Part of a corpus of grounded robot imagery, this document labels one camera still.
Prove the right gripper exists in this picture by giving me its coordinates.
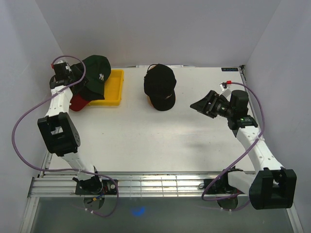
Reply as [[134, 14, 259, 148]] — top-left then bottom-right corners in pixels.
[[190, 90, 234, 119]]

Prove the dark green NY cap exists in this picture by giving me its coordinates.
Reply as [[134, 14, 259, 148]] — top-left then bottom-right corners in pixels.
[[83, 55, 111, 95]]

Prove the black cap gold logo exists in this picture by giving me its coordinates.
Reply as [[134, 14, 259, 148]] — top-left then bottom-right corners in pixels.
[[144, 64, 177, 112]]

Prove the black NY cap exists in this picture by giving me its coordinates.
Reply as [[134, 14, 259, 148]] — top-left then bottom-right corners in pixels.
[[70, 80, 104, 101]]

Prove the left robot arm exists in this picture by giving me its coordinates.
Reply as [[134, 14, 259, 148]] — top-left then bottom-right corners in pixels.
[[37, 60, 103, 194]]

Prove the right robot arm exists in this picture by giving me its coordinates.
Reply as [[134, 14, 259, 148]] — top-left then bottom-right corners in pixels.
[[190, 90, 297, 210]]

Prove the red LA cap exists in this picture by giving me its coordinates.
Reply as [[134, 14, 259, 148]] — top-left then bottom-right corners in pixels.
[[69, 94, 90, 112]]

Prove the yellow plastic tray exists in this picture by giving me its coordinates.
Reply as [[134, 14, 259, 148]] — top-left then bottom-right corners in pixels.
[[88, 69, 124, 107]]

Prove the wooden hat stand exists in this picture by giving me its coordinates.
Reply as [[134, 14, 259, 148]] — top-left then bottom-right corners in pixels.
[[147, 96, 154, 107]]

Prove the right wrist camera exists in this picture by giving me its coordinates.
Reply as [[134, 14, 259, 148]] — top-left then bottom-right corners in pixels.
[[220, 81, 232, 98]]

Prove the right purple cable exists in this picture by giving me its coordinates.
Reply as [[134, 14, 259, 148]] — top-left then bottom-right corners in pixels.
[[201, 80, 264, 212]]

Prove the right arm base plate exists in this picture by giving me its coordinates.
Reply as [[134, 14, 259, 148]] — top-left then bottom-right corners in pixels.
[[207, 179, 243, 195]]

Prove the aluminium rail frame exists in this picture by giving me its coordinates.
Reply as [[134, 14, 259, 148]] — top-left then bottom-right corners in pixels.
[[19, 65, 304, 233]]

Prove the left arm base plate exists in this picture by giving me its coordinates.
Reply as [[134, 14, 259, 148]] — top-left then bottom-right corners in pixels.
[[74, 180, 118, 195]]

